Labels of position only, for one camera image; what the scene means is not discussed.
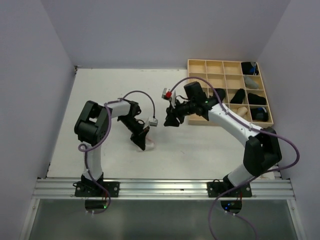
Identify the black blue rolled underwear bottom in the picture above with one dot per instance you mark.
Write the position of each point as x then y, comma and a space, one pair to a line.
259, 114

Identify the black striped underwear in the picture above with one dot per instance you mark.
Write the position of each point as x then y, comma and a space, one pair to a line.
221, 93

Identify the beige rolled underwear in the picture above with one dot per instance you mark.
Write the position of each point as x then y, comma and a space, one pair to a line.
242, 112

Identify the wooden compartment organizer box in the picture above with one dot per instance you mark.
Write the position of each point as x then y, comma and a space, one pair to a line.
228, 75

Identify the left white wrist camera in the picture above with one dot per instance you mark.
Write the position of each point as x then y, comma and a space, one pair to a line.
152, 122

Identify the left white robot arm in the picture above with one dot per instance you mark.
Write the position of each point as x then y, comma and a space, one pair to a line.
93, 127

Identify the black rolled underwear right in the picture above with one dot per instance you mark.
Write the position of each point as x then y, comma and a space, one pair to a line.
254, 99

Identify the black blue rolled underwear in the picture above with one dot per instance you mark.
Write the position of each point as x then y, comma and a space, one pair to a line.
259, 114
249, 68

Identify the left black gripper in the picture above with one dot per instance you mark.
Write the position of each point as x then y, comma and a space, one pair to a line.
139, 137

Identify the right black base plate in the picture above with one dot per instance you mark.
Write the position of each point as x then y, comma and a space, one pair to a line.
217, 187

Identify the white pink-trimmed underwear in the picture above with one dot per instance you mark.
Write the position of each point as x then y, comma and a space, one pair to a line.
149, 145

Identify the aluminium mounting rail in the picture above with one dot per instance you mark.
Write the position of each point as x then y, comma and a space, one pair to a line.
155, 189

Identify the black blue rolled underwear top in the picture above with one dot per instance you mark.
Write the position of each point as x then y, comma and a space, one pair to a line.
249, 68

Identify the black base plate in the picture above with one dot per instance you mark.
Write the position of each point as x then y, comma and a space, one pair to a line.
217, 187
93, 190

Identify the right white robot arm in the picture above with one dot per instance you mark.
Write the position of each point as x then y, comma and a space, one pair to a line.
261, 146

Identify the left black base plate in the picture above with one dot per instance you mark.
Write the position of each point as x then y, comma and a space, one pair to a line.
93, 190

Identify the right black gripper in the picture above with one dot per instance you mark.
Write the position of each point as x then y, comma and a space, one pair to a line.
172, 113

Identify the grey rolled underwear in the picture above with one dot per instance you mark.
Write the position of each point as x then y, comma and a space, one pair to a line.
250, 83

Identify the black rolled underwear middle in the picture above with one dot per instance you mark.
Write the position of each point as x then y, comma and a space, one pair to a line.
238, 97

